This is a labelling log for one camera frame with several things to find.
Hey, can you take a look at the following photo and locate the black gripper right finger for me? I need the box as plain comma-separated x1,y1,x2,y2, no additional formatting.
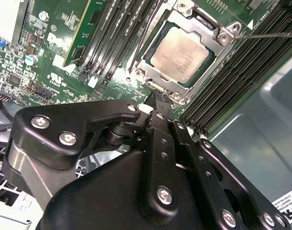
164,95,292,230

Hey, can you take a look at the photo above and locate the metal socket cover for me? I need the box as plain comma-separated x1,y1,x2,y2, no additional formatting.
132,6,229,101

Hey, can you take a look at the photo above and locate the silver CPU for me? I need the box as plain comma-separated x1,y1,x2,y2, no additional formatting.
142,20,217,88

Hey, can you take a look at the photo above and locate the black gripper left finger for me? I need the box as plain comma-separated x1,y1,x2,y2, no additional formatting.
3,90,180,219

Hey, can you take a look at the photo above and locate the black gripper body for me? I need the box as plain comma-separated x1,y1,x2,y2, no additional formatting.
36,151,218,230

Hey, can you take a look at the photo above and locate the metal locking lever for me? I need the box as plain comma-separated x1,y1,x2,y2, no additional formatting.
128,0,165,72
232,32,292,42

